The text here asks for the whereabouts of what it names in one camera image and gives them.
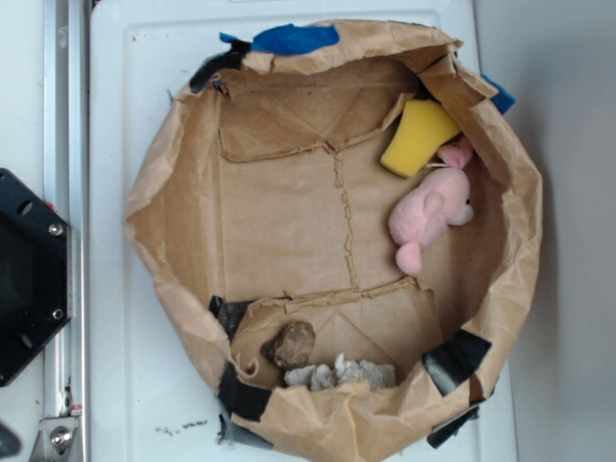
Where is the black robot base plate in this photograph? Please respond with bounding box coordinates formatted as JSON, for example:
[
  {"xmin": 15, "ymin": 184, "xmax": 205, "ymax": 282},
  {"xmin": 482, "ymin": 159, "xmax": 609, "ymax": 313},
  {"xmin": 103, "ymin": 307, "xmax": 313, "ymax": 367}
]
[{"xmin": 1, "ymin": 168, "xmax": 69, "ymax": 387}]

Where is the brown paper bag bin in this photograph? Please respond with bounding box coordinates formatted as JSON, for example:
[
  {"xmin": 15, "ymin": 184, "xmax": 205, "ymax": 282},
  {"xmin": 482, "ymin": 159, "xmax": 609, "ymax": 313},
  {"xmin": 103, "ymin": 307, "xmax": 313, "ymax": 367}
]
[{"xmin": 125, "ymin": 20, "xmax": 543, "ymax": 461}]

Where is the black tape patch right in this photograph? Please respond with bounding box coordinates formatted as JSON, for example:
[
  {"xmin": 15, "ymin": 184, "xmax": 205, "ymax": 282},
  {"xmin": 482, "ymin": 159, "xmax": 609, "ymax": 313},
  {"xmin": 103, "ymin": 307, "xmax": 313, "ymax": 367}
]
[{"xmin": 422, "ymin": 329, "xmax": 492, "ymax": 397}]

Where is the blue tape piece right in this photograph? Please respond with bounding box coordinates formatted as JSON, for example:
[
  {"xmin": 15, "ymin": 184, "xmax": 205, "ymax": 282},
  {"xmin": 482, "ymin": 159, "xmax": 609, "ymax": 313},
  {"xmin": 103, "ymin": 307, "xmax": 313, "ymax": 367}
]
[{"xmin": 481, "ymin": 74, "xmax": 517, "ymax": 115}]

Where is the metal corner bracket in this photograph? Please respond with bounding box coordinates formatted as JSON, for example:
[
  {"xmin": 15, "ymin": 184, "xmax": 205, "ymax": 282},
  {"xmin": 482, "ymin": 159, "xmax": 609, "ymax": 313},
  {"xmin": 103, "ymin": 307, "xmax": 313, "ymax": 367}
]
[{"xmin": 29, "ymin": 417, "xmax": 82, "ymax": 462}]

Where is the yellow sponge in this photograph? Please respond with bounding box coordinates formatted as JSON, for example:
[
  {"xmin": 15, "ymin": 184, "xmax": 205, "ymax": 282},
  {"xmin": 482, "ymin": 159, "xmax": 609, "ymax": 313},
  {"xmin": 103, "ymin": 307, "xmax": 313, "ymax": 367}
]
[{"xmin": 380, "ymin": 99, "xmax": 461, "ymax": 178}]

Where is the black tape strip bottom-right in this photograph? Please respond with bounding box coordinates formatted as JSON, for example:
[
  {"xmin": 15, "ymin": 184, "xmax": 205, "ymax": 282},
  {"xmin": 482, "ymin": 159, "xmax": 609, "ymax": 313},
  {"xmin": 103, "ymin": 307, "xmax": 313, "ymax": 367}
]
[{"xmin": 426, "ymin": 405, "xmax": 479, "ymax": 449}]

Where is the white paper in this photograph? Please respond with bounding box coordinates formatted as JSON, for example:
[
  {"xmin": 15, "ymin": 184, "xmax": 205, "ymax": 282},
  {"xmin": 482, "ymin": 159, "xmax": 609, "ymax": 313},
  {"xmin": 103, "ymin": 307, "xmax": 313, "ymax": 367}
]
[{"xmin": 284, "ymin": 353, "xmax": 396, "ymax": 392}]

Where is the pink plush bunny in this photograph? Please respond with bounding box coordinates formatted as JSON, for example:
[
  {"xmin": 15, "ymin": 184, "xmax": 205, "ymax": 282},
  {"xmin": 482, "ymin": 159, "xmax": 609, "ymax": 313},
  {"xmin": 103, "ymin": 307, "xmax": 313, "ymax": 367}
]
[{"xmin": 388, "ymin": 136, "xmax": 475, "ymax": 276}]

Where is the blue tape strip top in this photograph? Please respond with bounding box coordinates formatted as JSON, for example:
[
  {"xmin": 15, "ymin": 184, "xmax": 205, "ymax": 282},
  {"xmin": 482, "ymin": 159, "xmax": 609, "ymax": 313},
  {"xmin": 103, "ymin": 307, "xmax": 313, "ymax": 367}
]
[{"xmin": 248, "ymin": 24, "xmax": 340, "ymax": 56}]

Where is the black tape patch bottom-left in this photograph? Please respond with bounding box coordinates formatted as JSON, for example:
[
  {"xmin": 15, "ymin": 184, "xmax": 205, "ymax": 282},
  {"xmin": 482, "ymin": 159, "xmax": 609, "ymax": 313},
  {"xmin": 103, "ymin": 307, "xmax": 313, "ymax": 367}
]
[{"xmin": 218, "ymin": 362, "xmax": 272, "ymax": 423}]

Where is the black tape patch top-left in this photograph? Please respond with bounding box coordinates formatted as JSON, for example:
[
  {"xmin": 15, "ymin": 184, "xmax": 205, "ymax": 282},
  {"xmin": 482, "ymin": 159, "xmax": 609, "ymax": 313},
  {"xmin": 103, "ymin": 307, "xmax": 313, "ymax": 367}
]
[{"xmin": 189, "ymin": 39, "xmax": 251, "ymax": 93}]

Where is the aluminium rail frame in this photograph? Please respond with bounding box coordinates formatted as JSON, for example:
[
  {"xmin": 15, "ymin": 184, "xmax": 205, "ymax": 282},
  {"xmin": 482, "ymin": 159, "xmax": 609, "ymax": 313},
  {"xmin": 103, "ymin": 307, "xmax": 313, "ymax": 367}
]
[{"xmin": 43, "ymin": 1, "xmax": 93, "ymax": 461}]

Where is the brown rock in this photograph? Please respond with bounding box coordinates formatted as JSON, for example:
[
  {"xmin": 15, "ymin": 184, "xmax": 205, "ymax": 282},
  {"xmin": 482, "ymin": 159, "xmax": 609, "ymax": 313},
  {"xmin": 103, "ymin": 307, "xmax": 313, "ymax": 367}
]
[{"xmin": 261, "ymin": 321, "xmax": 316, "ymax": 371}]

